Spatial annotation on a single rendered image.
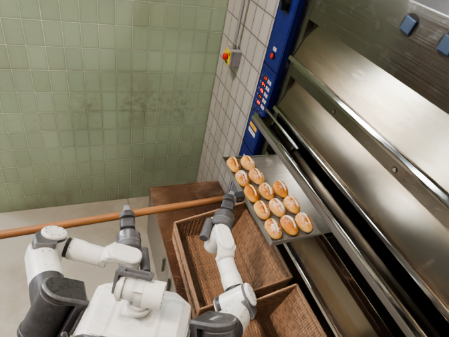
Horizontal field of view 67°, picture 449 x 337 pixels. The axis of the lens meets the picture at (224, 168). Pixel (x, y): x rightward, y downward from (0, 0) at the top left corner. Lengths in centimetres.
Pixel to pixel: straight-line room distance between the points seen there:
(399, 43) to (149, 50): 161
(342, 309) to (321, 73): 98
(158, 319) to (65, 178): 213
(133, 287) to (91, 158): 204
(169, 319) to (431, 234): 81
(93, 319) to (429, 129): 105
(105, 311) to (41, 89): 179
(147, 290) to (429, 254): 83
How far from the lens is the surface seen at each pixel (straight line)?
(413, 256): 125
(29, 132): 269
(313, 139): 154
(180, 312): 96
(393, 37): 128
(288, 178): 176
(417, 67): 120
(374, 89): 132
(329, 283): 164
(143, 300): 86
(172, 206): 143
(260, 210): 148
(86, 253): 124
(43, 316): 100
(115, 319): 95
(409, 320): 116
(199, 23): 243
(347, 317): 160
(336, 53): 149
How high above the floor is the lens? 225
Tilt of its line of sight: 39 degrees down
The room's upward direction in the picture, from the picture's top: 13 degrees clockwise
